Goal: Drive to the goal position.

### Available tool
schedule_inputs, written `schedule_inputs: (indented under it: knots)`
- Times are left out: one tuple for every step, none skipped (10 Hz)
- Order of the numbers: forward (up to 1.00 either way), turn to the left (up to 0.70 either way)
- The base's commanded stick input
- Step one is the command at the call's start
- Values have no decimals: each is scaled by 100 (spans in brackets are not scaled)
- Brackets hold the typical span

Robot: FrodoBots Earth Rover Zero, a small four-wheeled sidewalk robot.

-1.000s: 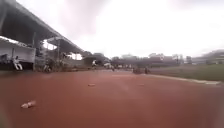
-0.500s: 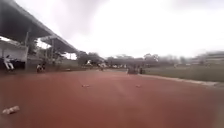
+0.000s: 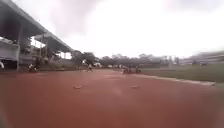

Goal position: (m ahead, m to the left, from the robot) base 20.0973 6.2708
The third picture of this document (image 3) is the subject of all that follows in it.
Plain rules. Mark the group of people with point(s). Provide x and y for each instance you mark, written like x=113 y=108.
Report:
x=131 y=69

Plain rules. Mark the green grass field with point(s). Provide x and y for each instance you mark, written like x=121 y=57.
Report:
x=186 y=71

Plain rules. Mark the building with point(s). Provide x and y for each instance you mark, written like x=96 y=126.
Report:
x=206 y=57

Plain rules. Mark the row of trees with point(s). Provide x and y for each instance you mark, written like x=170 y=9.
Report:
x=126 y=60

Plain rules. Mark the red running track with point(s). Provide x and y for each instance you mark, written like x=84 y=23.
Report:
x=106 y=103

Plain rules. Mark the grandstand with roof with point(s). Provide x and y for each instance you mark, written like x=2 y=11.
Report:
x=23 y=40

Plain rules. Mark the person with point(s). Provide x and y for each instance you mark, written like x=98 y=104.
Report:
x=89 y=67

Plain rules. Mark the small flat marker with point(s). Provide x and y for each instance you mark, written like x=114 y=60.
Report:
x=77 y=87

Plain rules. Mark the pale kerb strip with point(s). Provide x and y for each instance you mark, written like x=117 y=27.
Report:
x=173 y=79

